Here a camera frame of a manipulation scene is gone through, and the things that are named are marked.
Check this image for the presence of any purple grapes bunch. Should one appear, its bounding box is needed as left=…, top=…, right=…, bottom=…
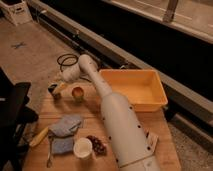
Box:
left=88, top=135, right=107, bottom=156

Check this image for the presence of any white cardboard box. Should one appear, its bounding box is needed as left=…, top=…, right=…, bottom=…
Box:
left=0, top=0, right=32, bottom=26

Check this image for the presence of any small black white box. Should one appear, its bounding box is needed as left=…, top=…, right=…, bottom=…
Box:
left=147, top=132, right=158, bottom=152

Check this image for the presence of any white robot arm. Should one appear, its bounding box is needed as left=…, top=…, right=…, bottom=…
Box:
left=61, top=54, right=161, bottom=171

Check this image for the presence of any black cable loop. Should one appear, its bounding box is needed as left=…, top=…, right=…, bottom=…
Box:
left=56, top=53, right=93, bottom=83

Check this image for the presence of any blue cloth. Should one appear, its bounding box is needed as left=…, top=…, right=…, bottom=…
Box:
left=49, top=114, right=83, bottom=155

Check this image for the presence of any yellow plastic bin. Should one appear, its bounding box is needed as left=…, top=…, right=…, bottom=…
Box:
left=100, top=69, right=168, bottom=112

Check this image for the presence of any black chair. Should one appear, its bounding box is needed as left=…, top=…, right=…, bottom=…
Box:
left=0, top=67, right=38, bottom=171

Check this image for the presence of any white paper cup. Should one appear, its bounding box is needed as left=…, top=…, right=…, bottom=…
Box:
left=73, top=137, right=92, bottom=159

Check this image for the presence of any dark metal cup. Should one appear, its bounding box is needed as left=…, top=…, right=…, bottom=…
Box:
left=48, top=84, right=61, bottom=100

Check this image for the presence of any orange green cup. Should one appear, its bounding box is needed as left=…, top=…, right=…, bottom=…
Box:
left=72, top=87, right=84, bottom=102

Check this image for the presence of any metal spoon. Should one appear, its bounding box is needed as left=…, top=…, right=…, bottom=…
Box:
left=46, top=136, right=53, bottom=168

